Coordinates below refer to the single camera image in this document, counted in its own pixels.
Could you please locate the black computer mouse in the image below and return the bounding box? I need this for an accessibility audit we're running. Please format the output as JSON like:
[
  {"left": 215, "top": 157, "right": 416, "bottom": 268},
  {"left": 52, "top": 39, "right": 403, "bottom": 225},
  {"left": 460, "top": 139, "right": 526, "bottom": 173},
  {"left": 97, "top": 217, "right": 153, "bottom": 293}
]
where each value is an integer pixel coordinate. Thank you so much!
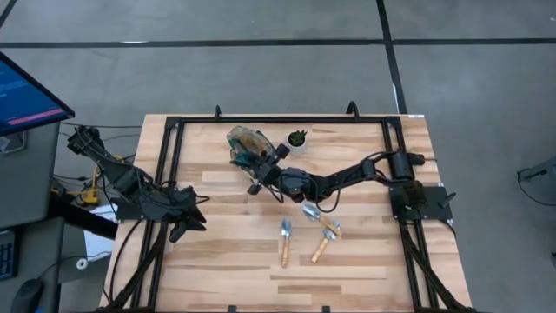
[{"left": 10, "top": 277, "right": 44, "bottom": 313}]

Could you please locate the grey desk unit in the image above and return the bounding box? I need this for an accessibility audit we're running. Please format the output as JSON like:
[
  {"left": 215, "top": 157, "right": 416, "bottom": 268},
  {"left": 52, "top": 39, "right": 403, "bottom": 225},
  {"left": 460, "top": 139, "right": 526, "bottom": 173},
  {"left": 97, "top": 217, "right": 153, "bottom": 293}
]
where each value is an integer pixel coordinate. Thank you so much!
[{"left": 0, "top": 121, "right": 62, "bottom": 230}]

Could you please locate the blue screen monitor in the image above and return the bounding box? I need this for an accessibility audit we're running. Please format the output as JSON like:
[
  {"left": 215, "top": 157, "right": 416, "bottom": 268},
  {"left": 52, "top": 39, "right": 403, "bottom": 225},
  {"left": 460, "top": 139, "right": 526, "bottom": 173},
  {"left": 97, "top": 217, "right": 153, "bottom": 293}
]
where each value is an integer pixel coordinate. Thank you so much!
[{"left": 0, "top": 50, "right": 76, "bottom": 137}]

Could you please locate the white paper sheet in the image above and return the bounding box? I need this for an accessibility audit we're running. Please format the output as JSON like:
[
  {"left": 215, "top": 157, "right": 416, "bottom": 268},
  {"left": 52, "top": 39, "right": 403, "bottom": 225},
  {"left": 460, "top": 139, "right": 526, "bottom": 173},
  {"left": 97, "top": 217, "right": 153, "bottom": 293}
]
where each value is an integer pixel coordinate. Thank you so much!
[{"left": 83, "top": 203, "right": 116, "bottom": 262}]

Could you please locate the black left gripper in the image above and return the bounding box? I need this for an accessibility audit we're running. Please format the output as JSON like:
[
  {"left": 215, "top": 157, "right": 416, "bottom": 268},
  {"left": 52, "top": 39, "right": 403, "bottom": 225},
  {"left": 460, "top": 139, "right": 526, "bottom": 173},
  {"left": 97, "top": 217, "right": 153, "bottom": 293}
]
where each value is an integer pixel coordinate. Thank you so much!
[{"left": 162, "top": 185, "right": 209, "bottom": 243}]

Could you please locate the black keyboard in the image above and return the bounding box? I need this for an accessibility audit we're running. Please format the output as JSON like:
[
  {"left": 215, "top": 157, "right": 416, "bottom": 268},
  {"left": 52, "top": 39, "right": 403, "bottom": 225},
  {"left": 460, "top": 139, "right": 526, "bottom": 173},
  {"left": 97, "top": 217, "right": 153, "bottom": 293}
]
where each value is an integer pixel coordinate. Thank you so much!
[{"left": 0, "top": 230, "right": 18, "bottom": 280}]

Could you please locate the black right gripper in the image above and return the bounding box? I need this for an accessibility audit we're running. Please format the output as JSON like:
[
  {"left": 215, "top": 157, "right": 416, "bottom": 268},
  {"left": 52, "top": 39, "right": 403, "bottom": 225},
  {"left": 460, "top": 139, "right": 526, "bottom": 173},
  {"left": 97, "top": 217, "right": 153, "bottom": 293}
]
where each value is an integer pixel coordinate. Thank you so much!
[{"left": 234, "top": 143, "right": 291, "bottom": 196}]

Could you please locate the yellow cable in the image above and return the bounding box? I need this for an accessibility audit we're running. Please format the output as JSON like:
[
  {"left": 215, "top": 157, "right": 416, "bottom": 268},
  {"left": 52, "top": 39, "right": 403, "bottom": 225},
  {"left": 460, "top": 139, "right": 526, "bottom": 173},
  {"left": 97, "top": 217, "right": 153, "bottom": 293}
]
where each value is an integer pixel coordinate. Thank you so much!
[{"left": 64, "top": 155, "right": 125, "bottom": 206}]

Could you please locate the hand rake wooden handle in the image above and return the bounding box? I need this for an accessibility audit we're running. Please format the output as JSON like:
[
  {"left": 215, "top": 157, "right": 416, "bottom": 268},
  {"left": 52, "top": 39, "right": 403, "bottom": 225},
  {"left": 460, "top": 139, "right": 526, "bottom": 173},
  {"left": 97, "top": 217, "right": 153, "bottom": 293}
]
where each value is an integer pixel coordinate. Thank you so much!
[{"left": 310, "top": 220, "right": 342, "bottom": 264}]

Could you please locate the cream gardening bag green trim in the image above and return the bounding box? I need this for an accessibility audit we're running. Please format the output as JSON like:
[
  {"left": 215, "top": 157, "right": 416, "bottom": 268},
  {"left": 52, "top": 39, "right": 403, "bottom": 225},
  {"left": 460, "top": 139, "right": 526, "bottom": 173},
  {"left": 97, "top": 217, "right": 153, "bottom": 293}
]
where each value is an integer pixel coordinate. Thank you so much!
[{"left": 226, "top": 125, "right": 279, "bottom": 179}]

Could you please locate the white pot with succulent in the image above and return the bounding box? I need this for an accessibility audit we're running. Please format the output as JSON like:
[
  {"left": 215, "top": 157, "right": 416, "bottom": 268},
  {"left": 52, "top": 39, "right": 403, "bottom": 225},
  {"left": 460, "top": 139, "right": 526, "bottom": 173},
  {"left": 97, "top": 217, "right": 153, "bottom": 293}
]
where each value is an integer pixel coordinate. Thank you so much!
[{"left": 286, "top": 129, "right": 308, "bottom": 157}]

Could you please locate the narrow trowel wooden handle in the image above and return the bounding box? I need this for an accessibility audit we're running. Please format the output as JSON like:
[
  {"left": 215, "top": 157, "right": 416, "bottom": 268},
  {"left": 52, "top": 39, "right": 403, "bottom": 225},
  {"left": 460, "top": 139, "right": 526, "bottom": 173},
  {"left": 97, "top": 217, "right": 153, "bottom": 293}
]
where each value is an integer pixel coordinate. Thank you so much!
[{"left": 280, "top": 216, "right": 293, "bottom": 269}]

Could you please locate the wide trowel wooden handle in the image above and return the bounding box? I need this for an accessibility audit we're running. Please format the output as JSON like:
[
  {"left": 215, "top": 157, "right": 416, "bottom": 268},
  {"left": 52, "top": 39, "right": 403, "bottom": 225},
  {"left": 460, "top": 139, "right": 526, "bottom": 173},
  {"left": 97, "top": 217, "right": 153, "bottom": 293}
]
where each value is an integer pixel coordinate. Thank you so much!
[{"left": 301, "top": 203, "right": 343, "bottom": 238}]

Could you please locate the black metal table frame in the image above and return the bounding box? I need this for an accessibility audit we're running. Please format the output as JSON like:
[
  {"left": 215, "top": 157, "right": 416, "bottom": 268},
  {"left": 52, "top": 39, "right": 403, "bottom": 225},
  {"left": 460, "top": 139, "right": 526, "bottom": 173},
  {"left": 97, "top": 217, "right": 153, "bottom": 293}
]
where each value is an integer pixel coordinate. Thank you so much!
[{"left": 102, "top": 100, "right": 477, "bottom": 313}]

